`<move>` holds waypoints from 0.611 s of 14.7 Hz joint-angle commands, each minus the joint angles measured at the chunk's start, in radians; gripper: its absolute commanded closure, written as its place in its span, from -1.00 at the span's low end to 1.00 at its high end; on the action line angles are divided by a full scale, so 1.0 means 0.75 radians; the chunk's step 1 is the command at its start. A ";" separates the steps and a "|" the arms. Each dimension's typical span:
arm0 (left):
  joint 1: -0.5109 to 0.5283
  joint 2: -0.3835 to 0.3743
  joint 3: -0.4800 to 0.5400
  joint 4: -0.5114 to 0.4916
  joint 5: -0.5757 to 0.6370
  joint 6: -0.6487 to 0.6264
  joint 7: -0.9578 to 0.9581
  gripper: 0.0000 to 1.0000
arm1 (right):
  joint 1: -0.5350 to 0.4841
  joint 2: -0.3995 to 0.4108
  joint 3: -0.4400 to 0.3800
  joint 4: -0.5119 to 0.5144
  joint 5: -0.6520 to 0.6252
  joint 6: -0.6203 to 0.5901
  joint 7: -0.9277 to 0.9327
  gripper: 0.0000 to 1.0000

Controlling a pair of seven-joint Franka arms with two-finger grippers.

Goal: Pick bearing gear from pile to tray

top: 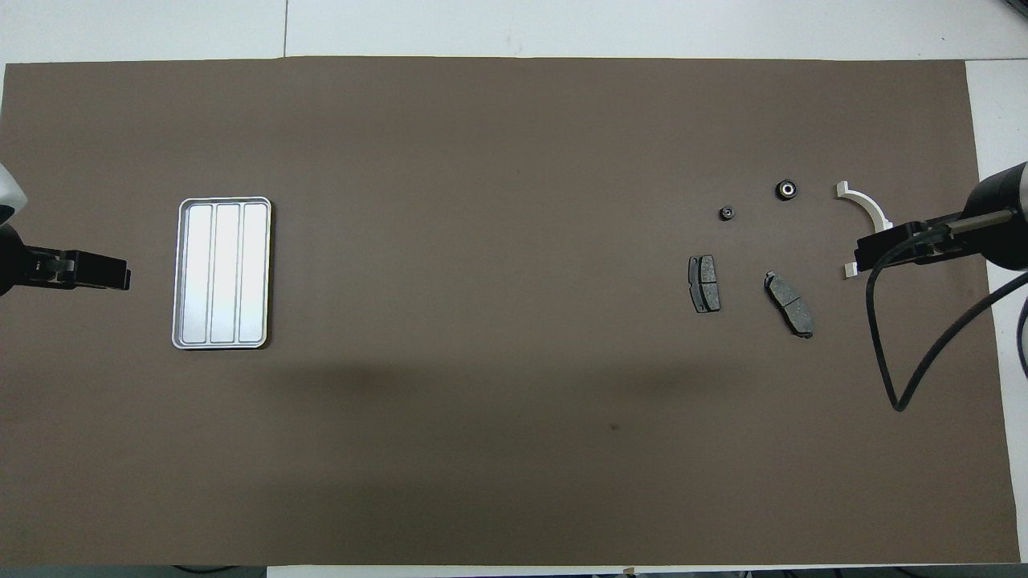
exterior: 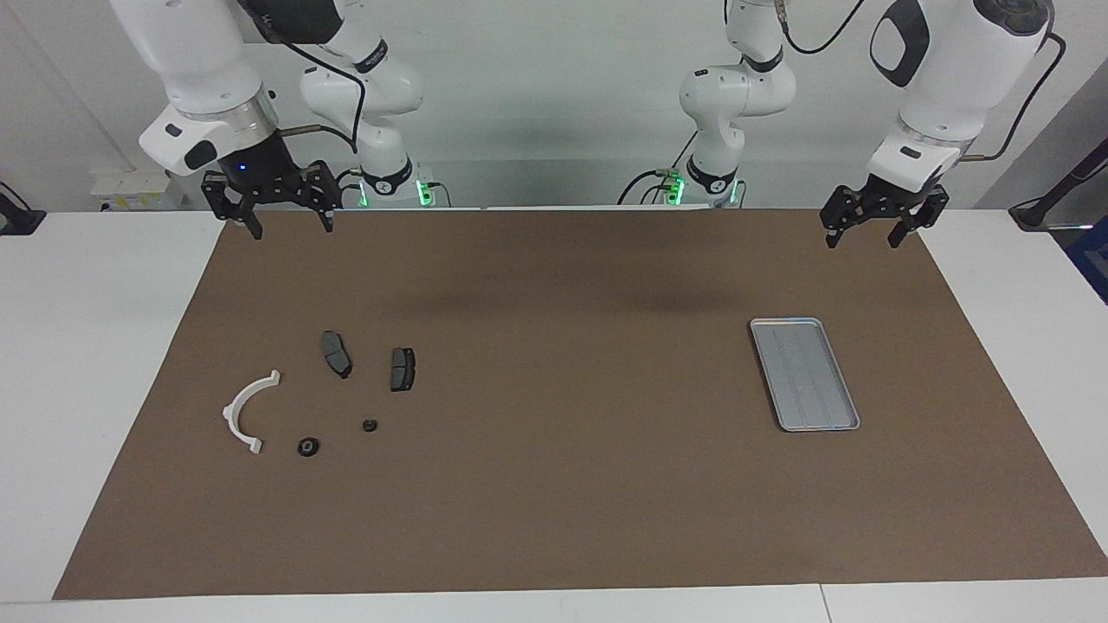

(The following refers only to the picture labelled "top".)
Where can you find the silver metal tray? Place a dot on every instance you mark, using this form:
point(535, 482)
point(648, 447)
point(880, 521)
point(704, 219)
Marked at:
point(222, 273)

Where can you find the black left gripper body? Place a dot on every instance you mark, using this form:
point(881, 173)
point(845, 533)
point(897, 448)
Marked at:
point(16, 265)

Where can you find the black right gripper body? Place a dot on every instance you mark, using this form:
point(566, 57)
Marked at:
point(996, 250)

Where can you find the large black bearing gear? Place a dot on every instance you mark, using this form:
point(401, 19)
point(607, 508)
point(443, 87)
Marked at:
point(786, 190)

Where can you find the brown table mat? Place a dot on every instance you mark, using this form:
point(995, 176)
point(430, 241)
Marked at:
point(482, 241)

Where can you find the dark grey brake pad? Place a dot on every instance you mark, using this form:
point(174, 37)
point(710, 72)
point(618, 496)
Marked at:
point(789, 305)
point(704, 283)

